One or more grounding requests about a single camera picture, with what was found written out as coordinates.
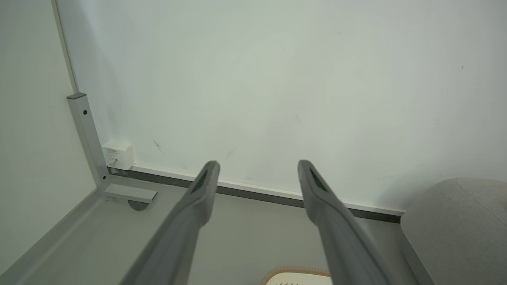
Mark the white wall socket box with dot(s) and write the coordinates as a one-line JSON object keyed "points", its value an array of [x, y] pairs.
{"points": [[118, 154]]}

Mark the grey metal frame post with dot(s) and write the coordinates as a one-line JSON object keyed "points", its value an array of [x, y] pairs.
{"points": [[89, 142]]}

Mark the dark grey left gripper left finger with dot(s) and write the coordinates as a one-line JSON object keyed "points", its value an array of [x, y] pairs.
{"points": [[180, 233]]}

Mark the white grey baseboard strip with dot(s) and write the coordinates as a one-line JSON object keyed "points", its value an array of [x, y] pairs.
{"points": [[253, 189]]}

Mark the white basket with beige rim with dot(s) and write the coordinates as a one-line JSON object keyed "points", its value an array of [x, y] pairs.
{"points": [[297, 277]]}

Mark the grey fabric sofa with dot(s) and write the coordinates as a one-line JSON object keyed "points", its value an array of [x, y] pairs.
{"points": [[459, 233]]}

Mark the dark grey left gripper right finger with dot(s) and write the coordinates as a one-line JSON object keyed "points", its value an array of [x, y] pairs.
{"points": [[340, 237]]}

